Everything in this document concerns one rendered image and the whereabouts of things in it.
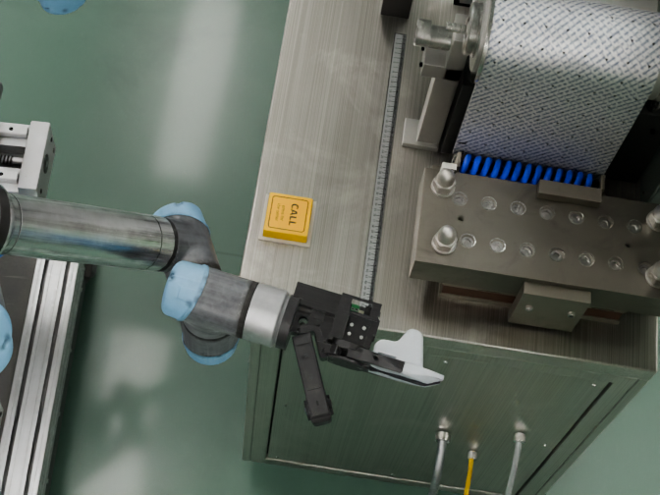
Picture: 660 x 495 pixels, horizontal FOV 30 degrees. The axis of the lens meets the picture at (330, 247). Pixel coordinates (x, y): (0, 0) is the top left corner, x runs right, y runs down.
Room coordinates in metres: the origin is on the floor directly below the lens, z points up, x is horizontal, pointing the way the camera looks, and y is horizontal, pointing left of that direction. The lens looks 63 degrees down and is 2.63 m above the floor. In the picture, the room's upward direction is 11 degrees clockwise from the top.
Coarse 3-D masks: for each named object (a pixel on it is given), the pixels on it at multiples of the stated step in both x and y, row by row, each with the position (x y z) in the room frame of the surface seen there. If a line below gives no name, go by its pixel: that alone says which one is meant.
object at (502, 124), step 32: (480, 96) 1.01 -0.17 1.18; (512, 96) 1.02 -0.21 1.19; (480, 128) 1.01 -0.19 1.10; (512, 128) 1.02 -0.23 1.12; (544, 128) 1.02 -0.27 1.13; (576, 128) 1.02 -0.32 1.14; (608, 128) 1.02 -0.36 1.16; (512, 160) 1.02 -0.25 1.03; (544, 160) 1.02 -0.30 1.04; (576, 160) 1.02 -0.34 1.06; (608, 160) 1.02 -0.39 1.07
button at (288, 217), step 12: (276, 204) 0.92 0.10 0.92; (288, 204) 0.92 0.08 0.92; (300, 204) 0.93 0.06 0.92; (276, 216) 0.90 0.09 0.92; (288, 216) 0.90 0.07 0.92; (300, 216) 0.91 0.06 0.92; (264, 228) 0.87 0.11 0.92; (276, 228) 0.88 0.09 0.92; (288, 228) 0.88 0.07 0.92; (300, 228) 0.89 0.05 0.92; (288, 240) 0.87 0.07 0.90; (300, 240) 0.87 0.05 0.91
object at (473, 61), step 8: (480, 0) 1.13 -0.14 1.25; (488, 0) 1.08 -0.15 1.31; (488, 8) 1.07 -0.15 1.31; (480, 32) 1.05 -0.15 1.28; (480, 40) 1.03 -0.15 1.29; (480, 48) 1.03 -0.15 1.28; (472, 64) 1.03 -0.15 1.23; (656, 80) 1.03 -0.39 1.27; (656, 88) 1.03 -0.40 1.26; (656, 96) 1.03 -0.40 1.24
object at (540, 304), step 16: (528, 288) 0.81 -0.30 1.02; (544, 288) 0.82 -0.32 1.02; (560, 288) 0.82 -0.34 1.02; (512, 304) 0.82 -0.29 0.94; (528, 304) 0.80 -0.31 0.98; (544, 304) 0.80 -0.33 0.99; (560, 304) 0.80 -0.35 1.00; (576, 304) 0.80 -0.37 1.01; (512, 320) 0.80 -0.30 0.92; (528, 320) 0.80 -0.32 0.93; (544, 320) 0.80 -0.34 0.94; (560, 320) 0.80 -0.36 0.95; (576, 320) 0.81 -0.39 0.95
